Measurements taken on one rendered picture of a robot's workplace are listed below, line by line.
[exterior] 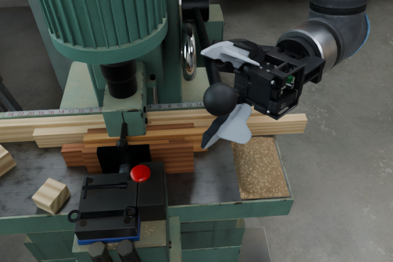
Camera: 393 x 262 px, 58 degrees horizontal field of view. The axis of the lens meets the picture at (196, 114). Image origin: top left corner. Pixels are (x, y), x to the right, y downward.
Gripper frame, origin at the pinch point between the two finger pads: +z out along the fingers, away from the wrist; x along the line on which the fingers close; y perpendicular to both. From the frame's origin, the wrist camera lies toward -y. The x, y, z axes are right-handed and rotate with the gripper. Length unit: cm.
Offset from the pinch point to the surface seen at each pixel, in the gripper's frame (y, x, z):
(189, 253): -5.7, 44.6, -2.6
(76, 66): -65, 25, -13
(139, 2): -9.9, -11.2, 0.5
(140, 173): -5.4, 12.1, 6.8
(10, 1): -274, 69, -60
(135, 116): -15.7, 10.5, -0.1
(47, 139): -31.9, 19.3, 10.8
